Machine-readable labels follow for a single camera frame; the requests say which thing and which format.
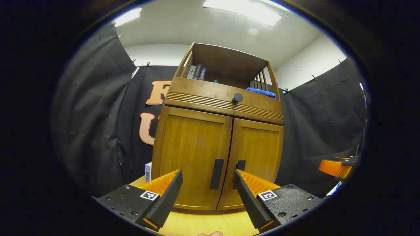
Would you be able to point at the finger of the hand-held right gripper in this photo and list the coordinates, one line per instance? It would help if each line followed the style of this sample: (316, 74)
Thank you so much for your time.
(334, 167)

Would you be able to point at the wooden drawer with black knob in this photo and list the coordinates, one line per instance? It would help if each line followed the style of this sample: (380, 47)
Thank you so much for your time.
(203, 93)

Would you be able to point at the wooden double-door shoe cabinet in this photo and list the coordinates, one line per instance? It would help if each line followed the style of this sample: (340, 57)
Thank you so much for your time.
(226, 62)

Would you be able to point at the white printed box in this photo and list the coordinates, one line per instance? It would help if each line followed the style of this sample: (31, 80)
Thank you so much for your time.
(148, 172)

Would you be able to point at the wooden shoe cabinet door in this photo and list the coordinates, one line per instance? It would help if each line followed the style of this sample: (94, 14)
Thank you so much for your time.
(190, 147)
(259, 154)

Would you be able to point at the folded blue towel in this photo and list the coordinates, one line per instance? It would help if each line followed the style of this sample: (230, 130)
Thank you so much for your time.
(261, 92)

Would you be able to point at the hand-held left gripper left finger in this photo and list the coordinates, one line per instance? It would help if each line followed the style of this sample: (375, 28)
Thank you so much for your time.
(167, 203)

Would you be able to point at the black backdrop cloth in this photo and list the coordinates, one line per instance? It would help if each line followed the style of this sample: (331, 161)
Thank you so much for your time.
(98, 114)

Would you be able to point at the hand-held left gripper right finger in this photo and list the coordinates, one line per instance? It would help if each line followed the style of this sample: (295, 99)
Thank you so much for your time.
(249, 203)

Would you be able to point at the grey book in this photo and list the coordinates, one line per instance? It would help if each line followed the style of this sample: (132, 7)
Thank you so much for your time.
(191, 72)

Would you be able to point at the blue book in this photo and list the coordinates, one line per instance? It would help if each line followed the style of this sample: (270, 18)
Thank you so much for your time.
(202, 74)

